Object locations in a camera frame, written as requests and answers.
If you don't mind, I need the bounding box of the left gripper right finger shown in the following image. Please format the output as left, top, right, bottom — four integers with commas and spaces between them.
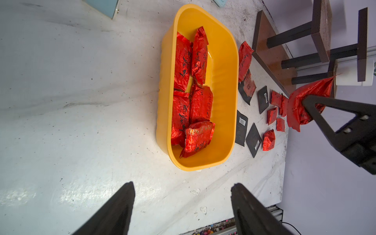
231, 183, 292, 235

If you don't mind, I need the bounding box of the yellow storage box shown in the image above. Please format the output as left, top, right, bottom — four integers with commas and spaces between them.
156, 4, 239, 171

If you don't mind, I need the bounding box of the red foil tea bags pile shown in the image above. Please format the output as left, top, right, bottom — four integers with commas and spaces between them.
171, 27, 215, 158

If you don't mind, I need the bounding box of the black barcode tea bag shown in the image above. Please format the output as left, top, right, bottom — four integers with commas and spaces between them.
235, 110, 248, 146
257, 86, 269, 115

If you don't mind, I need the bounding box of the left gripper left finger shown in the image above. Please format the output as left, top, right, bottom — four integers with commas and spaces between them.
74, 182, 135, 235

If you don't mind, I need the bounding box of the red foil tea bag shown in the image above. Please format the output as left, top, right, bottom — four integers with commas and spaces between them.
276, 118, 286, 132
279, 95, 288, 117
262, 129, 276, 151
286, 75, 335, 133
239, 41, 254, 83
267, 107, 278, 125
270, 90, 283, 108

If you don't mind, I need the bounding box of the brown wooden tiered stand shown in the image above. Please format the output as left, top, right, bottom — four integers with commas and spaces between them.
253, 1, 376, 94

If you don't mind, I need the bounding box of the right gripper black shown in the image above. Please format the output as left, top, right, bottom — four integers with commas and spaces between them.
303, 95, 376, 175

